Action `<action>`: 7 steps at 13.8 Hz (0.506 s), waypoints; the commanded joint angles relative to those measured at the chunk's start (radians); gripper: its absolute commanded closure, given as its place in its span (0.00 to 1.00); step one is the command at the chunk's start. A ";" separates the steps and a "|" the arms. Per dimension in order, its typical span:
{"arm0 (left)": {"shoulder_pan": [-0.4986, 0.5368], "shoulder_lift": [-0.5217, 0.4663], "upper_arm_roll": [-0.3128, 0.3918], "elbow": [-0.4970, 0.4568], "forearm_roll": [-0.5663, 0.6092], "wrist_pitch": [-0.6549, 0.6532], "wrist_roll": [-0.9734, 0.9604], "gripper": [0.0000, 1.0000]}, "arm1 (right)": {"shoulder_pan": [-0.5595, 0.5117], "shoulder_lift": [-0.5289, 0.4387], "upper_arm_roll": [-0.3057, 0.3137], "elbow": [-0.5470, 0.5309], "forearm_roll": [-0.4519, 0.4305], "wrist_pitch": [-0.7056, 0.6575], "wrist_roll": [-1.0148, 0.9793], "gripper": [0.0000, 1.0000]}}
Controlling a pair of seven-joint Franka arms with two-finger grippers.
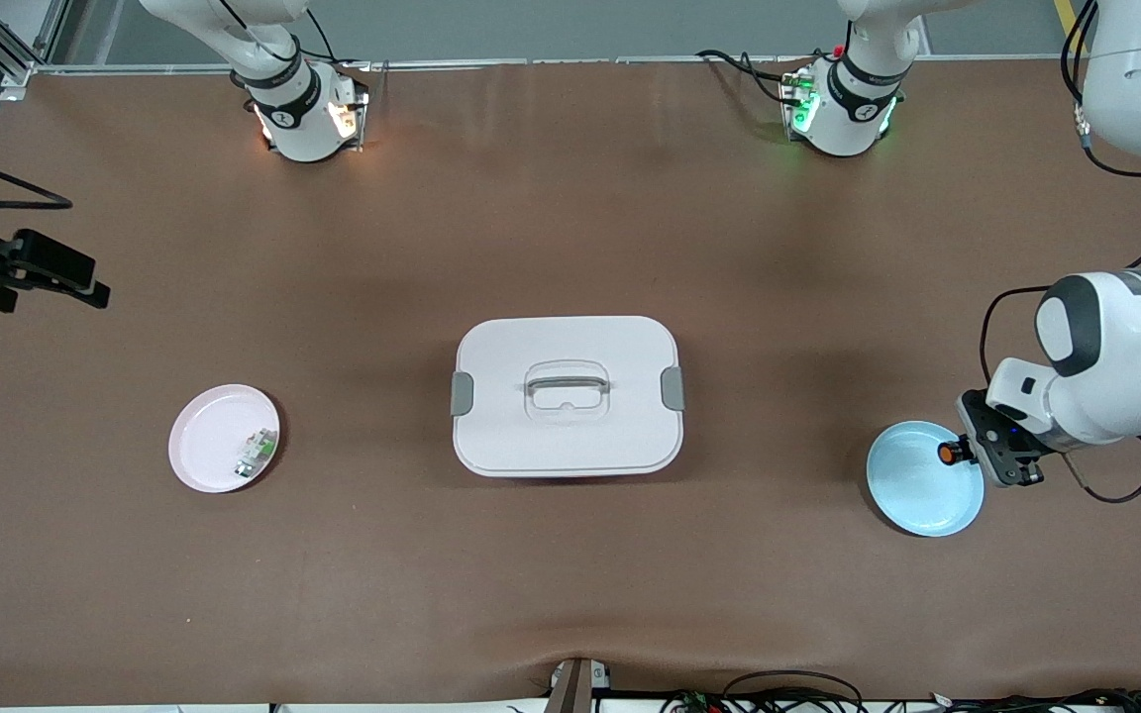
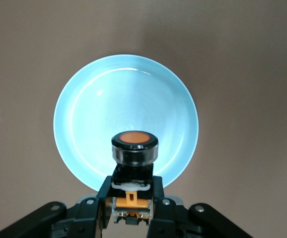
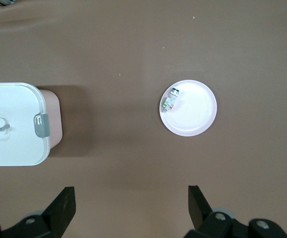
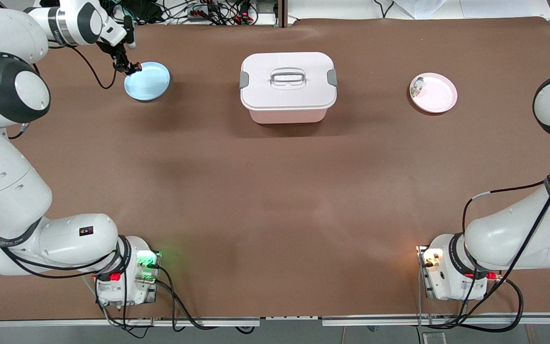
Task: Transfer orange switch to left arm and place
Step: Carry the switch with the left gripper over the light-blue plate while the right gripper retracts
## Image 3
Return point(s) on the white box lid grey latches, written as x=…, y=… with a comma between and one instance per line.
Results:
x=17, y=143

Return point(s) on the pink round plate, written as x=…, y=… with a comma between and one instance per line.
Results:
x=195, y=111

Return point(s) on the green white switch module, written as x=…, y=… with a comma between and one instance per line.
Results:
x=169, y=100

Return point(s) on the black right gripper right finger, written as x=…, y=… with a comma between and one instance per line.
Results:
x=203, y=218

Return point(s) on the pink storage box base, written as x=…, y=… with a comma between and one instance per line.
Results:
x=55, y=119

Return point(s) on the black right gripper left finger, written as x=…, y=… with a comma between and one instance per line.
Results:
x=59, y=213

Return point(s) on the front camera mount bracket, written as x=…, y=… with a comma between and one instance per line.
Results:
x=2, y=2

